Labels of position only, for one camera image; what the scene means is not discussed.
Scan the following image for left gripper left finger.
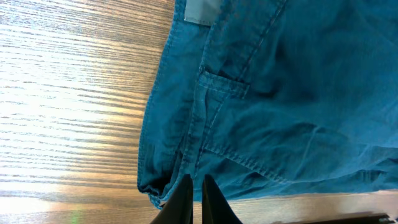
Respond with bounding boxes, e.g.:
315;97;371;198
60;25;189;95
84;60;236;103
150;174;193;224

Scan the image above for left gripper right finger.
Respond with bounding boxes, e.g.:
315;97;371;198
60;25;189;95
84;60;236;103
202;175;242;224

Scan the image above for navy blue shorts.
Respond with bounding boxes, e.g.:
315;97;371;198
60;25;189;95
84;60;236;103
137;0;397;206

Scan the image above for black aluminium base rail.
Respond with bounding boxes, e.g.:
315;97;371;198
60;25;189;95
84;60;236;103
273;213;397;224

